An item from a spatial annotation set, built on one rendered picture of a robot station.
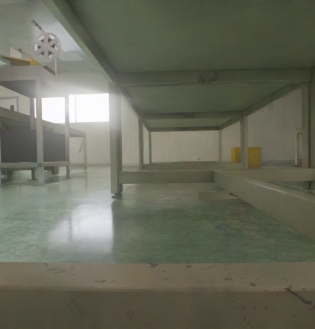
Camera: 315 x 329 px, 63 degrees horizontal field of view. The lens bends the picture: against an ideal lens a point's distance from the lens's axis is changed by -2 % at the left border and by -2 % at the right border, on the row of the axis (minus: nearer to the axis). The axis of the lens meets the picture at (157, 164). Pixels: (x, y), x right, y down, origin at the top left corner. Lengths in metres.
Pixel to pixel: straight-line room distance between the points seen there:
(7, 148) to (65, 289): 2.61
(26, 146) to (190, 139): 5.64
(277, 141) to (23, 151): 6.93
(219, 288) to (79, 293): 0.09
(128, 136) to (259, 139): 3.81
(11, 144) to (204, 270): 2.61
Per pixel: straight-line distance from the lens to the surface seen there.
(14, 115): 3.15
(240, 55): 1.43
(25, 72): 2.73
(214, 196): 1.41
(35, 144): 2.63
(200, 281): 0.18
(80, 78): 8.37
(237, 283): 0.18
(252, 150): 6.30
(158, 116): 2.96
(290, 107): 8.49
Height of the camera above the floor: 0.23
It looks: 2 degrees down
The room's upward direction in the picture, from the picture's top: 1 degrees counter-clockwise
